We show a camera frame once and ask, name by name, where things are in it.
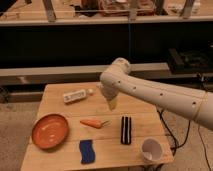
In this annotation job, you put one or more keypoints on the upper wooden shelf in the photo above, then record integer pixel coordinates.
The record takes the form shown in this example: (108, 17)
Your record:
(89, 12)

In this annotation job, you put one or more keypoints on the black box on bench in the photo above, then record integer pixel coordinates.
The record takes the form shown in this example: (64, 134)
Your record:
(189, 62)

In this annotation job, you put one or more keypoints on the blue sponge cloth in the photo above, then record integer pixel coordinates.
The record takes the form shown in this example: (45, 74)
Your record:
(87, 151)

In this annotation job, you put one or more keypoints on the wooden table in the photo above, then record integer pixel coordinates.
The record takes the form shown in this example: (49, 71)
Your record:
(109, 151)

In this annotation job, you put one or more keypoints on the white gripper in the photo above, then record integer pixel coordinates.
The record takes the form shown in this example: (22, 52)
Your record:
(109, 94)

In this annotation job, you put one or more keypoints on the white cup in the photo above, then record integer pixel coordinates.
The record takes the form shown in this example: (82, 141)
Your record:
(151, 150)

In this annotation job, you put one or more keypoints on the orange plate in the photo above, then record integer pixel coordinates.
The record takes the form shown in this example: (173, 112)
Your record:
(50, 131)

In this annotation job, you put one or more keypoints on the orange toy carrot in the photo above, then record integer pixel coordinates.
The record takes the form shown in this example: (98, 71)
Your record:
(93, 123)

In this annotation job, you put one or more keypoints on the long metal bench rail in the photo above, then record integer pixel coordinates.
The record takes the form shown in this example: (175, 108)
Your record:
(78, 69)

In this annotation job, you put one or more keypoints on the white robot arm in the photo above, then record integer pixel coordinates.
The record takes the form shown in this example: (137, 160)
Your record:
(192, 104)

